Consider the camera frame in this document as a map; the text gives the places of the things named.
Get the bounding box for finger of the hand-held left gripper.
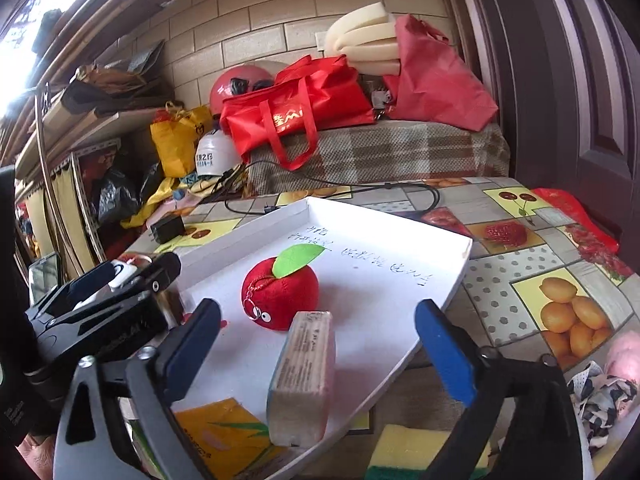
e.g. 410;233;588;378
50;252;182;331
30;262;121;318

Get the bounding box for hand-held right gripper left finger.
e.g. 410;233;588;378
52;299;223;480

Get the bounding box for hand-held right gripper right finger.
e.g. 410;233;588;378
414;299;583;480

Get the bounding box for white cardboard tray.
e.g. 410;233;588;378
170;196;473;463

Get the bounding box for green yellow scouring sponge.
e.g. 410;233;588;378
365;424;496;480

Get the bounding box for red plush apple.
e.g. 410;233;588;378
241;244;321;332

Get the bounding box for black white patterned cloth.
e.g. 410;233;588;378
567;360;638;456

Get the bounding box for pink plush toy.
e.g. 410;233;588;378
606;332;640;411

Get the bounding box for person's left hand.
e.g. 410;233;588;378
19;432;57;480

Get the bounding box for white round-button device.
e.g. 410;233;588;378
109;260;138;289

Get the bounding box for black power adapter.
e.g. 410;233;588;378
151;216;187;245

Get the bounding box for yellow cloth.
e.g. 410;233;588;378
120;175;177;231

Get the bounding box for black plastic bag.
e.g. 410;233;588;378
97;165;161;223

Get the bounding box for yellow printed packet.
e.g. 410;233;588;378
172;399;291;480

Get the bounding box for metal pole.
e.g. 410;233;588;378
32;82;108;271

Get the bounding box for yellow shopping bag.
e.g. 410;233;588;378
150;102;213;178

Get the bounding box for white helmet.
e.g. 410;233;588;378
195;129;243;178

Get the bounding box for wooden shelf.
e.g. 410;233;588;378
15;95;176;181

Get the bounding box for red helmet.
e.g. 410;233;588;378
209;62;276;116

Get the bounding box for brown paper bags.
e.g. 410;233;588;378
62;40;175;113

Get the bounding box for plaid covered box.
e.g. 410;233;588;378
247;120;511;196

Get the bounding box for red tote bag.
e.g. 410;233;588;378
220;55;376;171

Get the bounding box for red nonwoven bag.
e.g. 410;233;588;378
382;14;499;131

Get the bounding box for brown door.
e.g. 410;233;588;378
450;0;640;241

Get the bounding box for cream foam sheets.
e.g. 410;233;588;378
324;2;402;76

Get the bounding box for black cable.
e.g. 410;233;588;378
224;160;442;217

